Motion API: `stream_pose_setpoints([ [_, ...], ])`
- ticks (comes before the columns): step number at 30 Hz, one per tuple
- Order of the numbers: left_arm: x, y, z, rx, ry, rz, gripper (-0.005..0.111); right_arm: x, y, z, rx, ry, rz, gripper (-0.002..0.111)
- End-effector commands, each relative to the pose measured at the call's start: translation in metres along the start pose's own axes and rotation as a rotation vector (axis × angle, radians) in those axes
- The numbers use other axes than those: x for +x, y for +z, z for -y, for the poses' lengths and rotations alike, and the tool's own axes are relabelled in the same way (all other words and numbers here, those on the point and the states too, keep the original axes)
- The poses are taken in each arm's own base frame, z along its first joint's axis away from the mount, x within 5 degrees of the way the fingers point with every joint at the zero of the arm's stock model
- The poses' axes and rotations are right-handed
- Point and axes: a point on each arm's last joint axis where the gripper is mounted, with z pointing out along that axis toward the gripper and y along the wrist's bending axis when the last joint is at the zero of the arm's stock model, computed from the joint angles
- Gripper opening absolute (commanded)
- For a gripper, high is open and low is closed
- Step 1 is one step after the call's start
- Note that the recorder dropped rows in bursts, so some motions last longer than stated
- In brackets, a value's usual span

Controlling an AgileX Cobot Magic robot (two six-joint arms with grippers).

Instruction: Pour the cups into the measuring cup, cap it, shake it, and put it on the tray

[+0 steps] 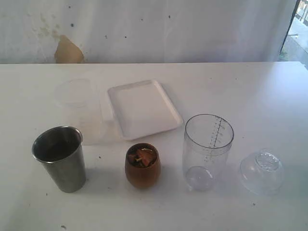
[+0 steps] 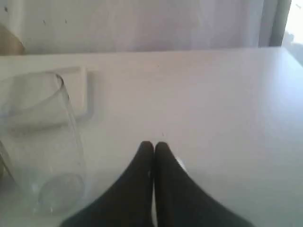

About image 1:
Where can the brown wooden cup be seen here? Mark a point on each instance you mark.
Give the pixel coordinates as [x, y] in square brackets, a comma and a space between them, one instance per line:
[143, 178]

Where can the clear dome shaker lid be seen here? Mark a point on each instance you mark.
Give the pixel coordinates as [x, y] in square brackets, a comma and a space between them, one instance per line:
[262, 172]

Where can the white rectangular tray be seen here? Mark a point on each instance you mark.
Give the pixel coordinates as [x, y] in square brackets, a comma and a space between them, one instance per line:
[142, 109]

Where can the gold candies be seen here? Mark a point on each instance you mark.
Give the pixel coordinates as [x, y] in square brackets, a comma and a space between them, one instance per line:
[142, 157]

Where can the clear plastic shaker body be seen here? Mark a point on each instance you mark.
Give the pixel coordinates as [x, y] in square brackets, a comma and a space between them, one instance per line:
[207, 142]

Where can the stainless steel cup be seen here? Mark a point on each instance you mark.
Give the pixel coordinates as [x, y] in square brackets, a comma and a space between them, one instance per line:
[59, 150]

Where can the translucent plastic measuring cup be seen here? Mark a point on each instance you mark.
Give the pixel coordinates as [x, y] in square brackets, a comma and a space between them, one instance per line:
[80, 101]

